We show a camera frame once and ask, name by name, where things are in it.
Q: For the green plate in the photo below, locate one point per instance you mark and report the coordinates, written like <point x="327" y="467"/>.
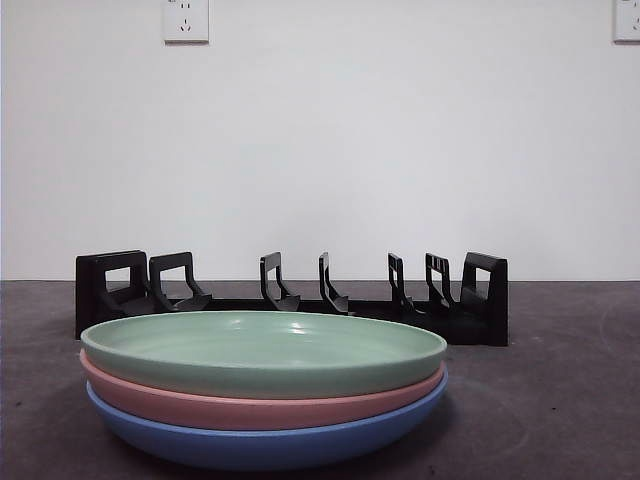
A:
<point x="250" y="345"/>

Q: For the pink plate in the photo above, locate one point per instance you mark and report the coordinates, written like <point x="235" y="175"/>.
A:
<point x="200" y="410"/>

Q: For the blue plate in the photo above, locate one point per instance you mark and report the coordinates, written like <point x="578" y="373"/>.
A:
<point x="250" y="447"/>

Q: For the black dish rack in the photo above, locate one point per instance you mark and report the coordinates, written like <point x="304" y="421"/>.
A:
<point x="480" y="330"/>

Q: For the white wall socket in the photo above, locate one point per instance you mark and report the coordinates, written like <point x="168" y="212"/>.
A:
<point x="186" y="22"/>
<point x="627" y="20"/>

